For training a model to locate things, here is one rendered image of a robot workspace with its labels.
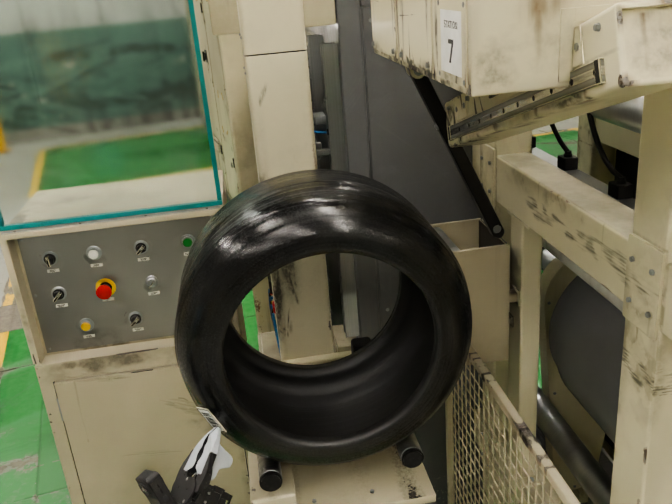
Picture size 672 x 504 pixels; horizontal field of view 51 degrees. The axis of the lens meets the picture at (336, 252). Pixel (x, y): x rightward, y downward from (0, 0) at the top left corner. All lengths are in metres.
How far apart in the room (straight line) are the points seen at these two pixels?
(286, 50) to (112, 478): 1.32
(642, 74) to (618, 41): 0.05
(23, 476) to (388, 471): 1.99
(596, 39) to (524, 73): 0.09
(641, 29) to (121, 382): 1.57
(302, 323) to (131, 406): 0.62
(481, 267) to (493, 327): 0.16
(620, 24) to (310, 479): 1.09
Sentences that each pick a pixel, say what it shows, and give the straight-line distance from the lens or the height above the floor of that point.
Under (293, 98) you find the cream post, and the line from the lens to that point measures 1.49.
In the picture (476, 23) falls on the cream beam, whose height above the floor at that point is 1.73.
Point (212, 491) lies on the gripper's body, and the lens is 1.31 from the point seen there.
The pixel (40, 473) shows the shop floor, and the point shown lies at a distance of 3.22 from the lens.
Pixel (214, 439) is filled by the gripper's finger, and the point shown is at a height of 1.04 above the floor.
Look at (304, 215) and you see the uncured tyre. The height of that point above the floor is 1.42.
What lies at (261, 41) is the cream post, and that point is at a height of 1.68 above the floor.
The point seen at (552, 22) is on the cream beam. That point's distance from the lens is 0.94.
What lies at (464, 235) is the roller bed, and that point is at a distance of 1.78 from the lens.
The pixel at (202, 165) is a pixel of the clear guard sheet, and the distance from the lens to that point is 1.79.
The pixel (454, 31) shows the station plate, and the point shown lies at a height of 1.71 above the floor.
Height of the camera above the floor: 1.80
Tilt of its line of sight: 22 degrees down
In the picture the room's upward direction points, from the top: 5 degrees counter-clockwise
